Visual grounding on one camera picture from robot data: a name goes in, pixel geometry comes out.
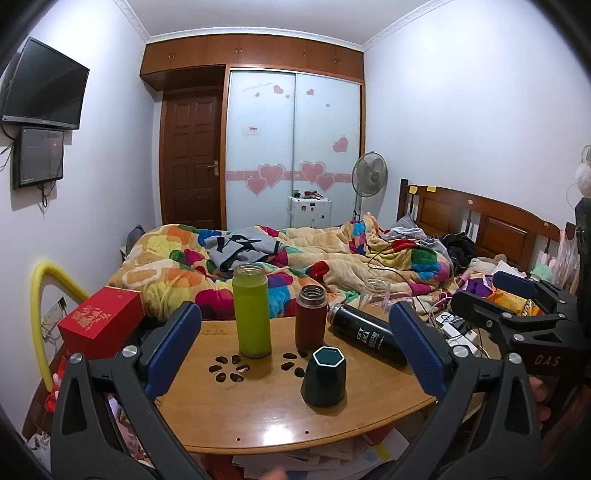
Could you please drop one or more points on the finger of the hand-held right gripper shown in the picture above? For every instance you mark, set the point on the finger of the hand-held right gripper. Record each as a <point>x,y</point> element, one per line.
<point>480,311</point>
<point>515,282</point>

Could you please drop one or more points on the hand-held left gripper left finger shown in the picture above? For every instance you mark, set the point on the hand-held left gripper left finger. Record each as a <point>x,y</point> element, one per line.
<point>178,346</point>

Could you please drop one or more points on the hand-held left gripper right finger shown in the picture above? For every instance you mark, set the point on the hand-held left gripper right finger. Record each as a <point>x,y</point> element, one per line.
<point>415,346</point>

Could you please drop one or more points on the dark green hexagonal cup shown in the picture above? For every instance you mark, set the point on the dark green hexagonal cup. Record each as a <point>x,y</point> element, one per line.
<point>324,378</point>

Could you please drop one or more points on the person's right hand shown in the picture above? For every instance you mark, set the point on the person's right hand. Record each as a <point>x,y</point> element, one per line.
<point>542,413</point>

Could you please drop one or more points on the white power strip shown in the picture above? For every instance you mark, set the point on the white power strip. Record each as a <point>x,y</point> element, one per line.
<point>457,332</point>

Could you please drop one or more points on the black thermos bottle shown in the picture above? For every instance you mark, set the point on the black thermos bottle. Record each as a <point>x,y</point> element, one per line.
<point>369,334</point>

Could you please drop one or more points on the pink plastic bag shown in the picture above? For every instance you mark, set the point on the pink plastic bag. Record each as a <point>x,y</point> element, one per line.
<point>567,258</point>

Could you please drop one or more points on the black clothing pile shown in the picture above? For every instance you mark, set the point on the black clothing pile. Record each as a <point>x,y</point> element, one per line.
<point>459,251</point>

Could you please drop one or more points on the clear glass jar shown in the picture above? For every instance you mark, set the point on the clear glass jar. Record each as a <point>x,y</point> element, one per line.
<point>374,297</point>

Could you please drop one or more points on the wooden bed headboard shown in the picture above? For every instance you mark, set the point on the wooden bed headboard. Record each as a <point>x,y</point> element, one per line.
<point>480,221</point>

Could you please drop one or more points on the green bottle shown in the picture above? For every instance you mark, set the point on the green bottle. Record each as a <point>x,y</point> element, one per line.
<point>251,314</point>

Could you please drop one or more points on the red gift box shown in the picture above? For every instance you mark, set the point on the red gift box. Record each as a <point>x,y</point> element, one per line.
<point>99,323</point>

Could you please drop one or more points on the grey crumpled cloth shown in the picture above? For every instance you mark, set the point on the grey crumpled cloth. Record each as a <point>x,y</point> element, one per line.
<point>411,230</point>

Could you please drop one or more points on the red-brown thermos bottle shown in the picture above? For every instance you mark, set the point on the red-brown thermos bottle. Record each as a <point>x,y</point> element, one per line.
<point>311,321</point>

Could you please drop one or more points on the grey bag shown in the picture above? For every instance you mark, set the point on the grey bag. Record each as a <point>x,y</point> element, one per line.
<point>135,237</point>

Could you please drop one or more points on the grey and black garment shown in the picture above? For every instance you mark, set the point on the grey and black garment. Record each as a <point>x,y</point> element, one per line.
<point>244,247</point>

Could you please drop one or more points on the white fluffy ornament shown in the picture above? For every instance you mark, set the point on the white fluffy ornament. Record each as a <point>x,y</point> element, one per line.
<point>584,170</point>

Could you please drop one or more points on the colourful heart-print blanket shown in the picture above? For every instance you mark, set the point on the colourful heart-print blanket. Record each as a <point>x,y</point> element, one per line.
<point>286,258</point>

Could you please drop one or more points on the yellow foam tube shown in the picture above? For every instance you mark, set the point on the yellow foam tube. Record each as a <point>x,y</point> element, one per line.
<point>46,295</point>

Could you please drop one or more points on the white suitcase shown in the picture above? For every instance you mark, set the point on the white suitcase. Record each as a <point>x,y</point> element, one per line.
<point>310,210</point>

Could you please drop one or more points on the standing electric fan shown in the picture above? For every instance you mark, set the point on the standing electric fan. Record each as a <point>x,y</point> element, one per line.
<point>369,177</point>

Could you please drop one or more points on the brown wooden door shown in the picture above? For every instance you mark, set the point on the brown wooden door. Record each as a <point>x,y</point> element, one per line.
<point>191,157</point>

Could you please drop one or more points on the sliding wardrobe with heart stickers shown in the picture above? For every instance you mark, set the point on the sliding wardrobe with heart stickers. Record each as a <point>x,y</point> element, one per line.
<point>295,147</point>

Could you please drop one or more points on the wooden overhead cabinet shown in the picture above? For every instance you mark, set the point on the wooden overhead cabinet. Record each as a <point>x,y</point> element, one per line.
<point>249,57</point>

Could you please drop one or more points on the wall power outlet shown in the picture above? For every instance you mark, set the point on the wall power outlet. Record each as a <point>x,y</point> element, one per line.
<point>54,314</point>

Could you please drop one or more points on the small black wall monitor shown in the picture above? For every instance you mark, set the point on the small black wall monitor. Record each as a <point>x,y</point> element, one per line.
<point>38,157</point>

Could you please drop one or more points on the black wall television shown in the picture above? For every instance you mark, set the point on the black wall television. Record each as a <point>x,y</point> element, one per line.
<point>46,87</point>

